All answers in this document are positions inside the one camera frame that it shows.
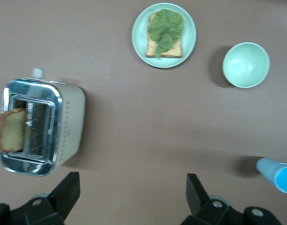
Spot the brown bread slice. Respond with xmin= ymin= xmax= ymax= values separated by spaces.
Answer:
xmin=0 ymin=107 xmax=28 ymax=152

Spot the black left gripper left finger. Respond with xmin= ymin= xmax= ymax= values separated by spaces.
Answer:
xmin=0 ymin=172 xmax=81 ymax=225

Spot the green lettuce leaf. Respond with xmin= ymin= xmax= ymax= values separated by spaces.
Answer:
xmin=147 ymin=8 xmax=185 ymax=58

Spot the pale green bowl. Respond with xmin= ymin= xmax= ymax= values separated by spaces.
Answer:
xmin=222 ymin=42 xmax=271 ymax=89

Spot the brown table cloth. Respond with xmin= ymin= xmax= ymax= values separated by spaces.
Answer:
xmin=0 ymin=0 xmax=287 ymax=225

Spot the toast slice under lettuce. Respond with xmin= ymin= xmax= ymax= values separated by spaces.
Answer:
xmin=145 ymin=12 xmax=184 ymax=59

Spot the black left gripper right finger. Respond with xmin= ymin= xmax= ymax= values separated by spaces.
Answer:
xmin=180 ymin=173 xmax=282 ymax=225

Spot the beige chrome toaster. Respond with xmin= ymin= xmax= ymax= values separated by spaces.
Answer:
xmin=0 ymin=67 xmax=86 ymax=177

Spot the pale green plate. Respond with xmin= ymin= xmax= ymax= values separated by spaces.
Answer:
xmin=131 ymin=2 xmax=197 ymax=69

